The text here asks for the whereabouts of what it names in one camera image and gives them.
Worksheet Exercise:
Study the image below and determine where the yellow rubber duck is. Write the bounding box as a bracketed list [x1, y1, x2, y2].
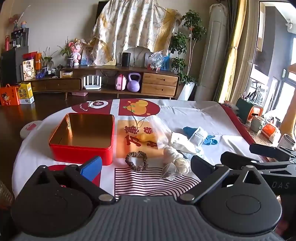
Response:
[138, 133, 160, 143]

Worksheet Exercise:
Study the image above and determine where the pink doll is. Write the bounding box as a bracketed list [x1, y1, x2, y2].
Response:
[69, 38, 86, 66]

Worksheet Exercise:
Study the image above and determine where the potted orchid plant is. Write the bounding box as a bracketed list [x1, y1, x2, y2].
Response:
[57, 37, 75, 67]

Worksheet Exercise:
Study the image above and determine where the orange holder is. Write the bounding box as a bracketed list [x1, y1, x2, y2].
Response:
[246, 105, 264, 123]

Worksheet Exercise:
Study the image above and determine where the clear plastic bag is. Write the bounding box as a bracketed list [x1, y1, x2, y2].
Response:
[148, 116, 173, 149]

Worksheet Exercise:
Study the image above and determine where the yellow curtain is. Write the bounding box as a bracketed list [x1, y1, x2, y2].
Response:
[214, 0, 255, 105]

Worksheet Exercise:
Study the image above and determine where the tall covered air conditioner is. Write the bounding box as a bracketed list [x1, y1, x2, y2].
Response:
[195, 3, 236, 102]

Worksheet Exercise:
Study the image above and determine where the black cabinet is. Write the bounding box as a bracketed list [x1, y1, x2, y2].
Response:
[0, 46, 29, 86]

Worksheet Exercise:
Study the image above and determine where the pink toy case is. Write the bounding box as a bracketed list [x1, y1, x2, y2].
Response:
[115, 74, 127, 91]

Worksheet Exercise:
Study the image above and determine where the green potted tree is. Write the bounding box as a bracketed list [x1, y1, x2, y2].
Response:
[169, 9, 207, 85]

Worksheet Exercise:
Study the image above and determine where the purple kettlebell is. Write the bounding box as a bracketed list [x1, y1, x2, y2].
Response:
[127, 72, 141, 92]

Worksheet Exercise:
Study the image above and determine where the white planter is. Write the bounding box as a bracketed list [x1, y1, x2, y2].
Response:
[178, 82, 196, 101]

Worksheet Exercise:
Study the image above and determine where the wooden TV cabinet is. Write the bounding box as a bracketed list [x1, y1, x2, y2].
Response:
[28, 65, 180, 100]

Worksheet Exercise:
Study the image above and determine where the blue glove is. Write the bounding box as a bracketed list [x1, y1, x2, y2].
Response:
[183, 126, 219, 145]

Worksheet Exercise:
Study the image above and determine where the white mesh bag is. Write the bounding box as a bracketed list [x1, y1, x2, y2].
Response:
[163, 146, 190, 174]

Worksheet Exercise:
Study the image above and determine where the black coffee machine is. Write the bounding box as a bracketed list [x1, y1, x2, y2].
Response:
[10, 28, 30, 48]

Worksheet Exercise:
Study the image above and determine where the orange gift bag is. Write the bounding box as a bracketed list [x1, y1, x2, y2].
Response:
[23, 51, 43, 70]

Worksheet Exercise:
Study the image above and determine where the brown scrunchie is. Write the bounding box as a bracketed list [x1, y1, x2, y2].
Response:
[125, 151, 148, 171]

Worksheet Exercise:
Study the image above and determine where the printed tablecloth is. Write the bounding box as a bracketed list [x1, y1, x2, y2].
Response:
[11, 98, 262, 197]

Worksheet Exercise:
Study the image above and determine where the photo frame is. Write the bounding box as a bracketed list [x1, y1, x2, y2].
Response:
[80, 47, 94, 66]

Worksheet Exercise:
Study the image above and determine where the yellow carton box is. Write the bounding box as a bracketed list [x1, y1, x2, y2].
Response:
[17, 82, 35, 104]

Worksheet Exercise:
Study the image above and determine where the white scalloped panel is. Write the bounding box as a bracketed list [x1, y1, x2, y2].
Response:
[119, 46, 153, 67]

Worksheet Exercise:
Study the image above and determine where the pale green mug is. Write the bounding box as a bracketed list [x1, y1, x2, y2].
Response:
[250, 115, 265, 132]

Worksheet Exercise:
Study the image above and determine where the orange gift box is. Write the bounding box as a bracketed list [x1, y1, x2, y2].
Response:
[0, 84, 21, 106]

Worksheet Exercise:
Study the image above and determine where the clear triangular packet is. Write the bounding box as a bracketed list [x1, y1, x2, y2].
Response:
[159, 163, 179, 181]

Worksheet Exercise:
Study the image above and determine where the red tin box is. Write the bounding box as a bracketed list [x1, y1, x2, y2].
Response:
[49, 113, 115, 165]

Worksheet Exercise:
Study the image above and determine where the white round stool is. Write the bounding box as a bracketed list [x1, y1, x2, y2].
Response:
[20, 120, 42, 139]

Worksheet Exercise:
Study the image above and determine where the white sachet packet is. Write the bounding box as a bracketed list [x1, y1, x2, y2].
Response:
[188, 127, 208, 146]

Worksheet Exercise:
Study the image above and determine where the white cup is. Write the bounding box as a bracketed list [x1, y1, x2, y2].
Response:
[277, 134, 296, 150]

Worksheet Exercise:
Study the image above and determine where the blue plastic bag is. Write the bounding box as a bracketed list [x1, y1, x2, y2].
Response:
[147, 51, 171, 71]

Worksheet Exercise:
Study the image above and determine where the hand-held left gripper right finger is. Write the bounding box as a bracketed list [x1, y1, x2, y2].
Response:
[177, 155, 264, 205]

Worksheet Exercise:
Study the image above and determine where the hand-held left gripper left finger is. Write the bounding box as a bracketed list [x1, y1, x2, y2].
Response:
[34, 156, 115, 206]

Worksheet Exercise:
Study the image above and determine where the small potted plant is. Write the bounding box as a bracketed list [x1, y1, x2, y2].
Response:
[38, 47, 55, 75]

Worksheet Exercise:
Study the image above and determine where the white router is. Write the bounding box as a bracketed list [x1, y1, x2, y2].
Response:
[83, 75, 102, 90]

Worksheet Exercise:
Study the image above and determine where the orange packet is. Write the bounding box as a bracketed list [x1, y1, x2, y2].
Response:
[261, 123, 281, 142]

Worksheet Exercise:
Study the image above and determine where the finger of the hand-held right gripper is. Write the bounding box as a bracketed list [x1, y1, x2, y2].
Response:
[221, 152, 292, 171]
[250, 144, 296, 160]

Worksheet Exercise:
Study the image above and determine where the white cereal box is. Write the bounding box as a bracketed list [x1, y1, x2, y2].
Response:
[22, 60, 36, 81]

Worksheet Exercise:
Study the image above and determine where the white cloth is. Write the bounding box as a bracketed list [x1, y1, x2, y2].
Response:
[170, 132, 199, 154]

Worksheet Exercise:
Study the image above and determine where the green pen holder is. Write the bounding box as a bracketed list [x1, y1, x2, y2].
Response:
[236, 97, 255, 123]

